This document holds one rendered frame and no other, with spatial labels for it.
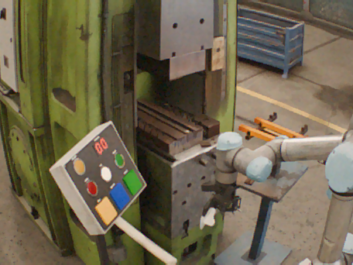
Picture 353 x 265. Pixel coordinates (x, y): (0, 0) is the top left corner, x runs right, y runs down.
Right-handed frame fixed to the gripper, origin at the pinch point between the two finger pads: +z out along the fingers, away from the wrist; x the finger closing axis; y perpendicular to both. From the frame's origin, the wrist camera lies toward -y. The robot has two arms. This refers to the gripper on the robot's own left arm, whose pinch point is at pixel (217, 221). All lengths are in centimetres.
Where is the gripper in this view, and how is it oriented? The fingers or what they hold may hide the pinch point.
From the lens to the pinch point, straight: 156.5
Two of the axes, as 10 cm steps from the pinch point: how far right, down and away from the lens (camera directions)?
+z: -0.2, 8.8, 4.8
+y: 5.5, 4.1, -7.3
